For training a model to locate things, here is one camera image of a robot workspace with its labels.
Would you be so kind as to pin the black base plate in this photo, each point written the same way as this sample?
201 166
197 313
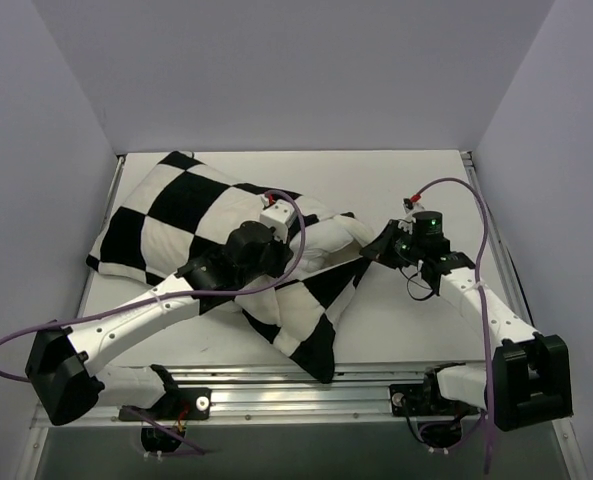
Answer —
191 402
406 400

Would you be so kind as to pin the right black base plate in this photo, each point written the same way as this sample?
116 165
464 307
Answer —
406 400

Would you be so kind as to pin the left aluminium side rail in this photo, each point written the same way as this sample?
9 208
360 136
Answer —
110 200

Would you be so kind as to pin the aluminium front frame rail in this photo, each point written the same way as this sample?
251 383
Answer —
291 393

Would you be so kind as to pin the white pillow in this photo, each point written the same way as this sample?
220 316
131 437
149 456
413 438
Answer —
331 242

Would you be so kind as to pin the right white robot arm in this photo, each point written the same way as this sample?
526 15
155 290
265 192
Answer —
527 379

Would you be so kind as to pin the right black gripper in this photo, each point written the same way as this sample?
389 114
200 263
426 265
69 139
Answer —
389 245

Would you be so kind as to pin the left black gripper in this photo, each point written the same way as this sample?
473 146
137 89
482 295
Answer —
280 255

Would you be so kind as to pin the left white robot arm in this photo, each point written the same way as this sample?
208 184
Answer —
70 369

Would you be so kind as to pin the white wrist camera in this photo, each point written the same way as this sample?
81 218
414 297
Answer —
278 215
411 206

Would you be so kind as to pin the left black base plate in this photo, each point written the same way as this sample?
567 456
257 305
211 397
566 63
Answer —
191 402

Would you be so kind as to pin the aluminium side rail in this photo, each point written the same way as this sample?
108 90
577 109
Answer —
504 264
110 200

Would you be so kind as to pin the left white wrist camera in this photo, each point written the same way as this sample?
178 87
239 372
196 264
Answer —
278 215

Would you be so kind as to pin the black white checkered pillowcase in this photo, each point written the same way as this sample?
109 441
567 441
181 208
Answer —
183 208

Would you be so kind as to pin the right aluminium side rail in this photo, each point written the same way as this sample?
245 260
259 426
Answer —
504 264

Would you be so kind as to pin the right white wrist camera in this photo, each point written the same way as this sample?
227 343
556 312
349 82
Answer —
411 206

